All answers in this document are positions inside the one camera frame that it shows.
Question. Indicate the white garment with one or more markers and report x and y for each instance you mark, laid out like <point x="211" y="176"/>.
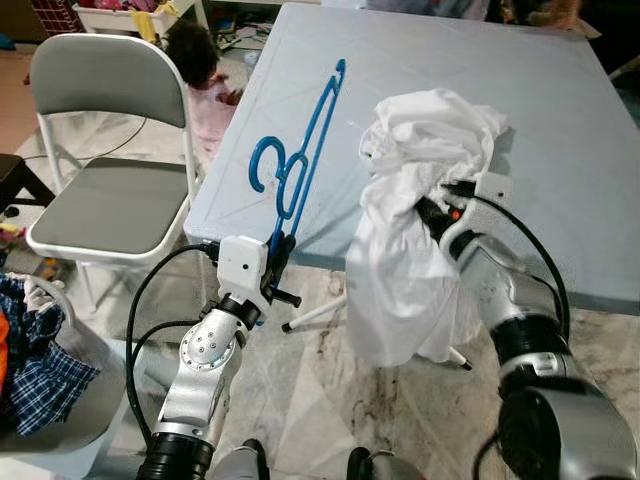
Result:
<point x="410" y="270"/>

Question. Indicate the blue plastic hanger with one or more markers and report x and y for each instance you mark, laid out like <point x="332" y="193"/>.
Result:
<point x="318" y="130"/>

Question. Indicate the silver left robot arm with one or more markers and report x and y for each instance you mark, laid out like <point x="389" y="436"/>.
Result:
<point x="205" y="370"/>

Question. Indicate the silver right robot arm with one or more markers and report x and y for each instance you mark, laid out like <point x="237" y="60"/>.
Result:
<point x="510" y="290"/>

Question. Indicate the robot left leg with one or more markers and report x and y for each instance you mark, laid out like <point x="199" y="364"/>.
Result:
<point x="245" y="462"/>

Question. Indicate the robot leg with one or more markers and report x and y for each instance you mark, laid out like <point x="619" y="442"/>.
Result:
<point x="245" y="462"/>
<point x="378" y="466"/>

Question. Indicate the grey white folding chair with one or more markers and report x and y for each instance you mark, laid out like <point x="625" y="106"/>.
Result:
<point x="105" y="200"/>

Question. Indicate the robot right leg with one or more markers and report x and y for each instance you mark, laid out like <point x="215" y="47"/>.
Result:
<point x="378" y="466"/>

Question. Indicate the dark-haired figure in pink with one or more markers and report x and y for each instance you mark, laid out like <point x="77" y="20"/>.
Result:
<point x="192" y="55"/>

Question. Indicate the small white cloth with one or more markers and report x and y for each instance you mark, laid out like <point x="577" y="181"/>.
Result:
<point x="45" y="292"/>

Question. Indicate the white laundry basket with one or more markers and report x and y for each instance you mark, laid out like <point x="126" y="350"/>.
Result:
<point x="90" y="420"/>

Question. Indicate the blue plaid shorts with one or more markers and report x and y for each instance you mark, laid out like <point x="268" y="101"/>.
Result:
<point x="45" y="380"/>

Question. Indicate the white shelf unit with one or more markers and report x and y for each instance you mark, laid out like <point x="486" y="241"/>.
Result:
<point x="140" y="18"/>

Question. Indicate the red grid basket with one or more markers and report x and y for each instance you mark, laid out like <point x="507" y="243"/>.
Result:
<point x="55" y="15"/>

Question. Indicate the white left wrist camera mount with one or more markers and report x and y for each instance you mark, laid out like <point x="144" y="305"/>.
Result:
<point x="242" y="268"/>

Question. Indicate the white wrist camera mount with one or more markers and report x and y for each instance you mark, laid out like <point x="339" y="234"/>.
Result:
<point x="242" y="268"/>
<point x="494" y="190"/>

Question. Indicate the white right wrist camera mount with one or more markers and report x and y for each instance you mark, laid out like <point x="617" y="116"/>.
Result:
<point x="494" y="190"/>

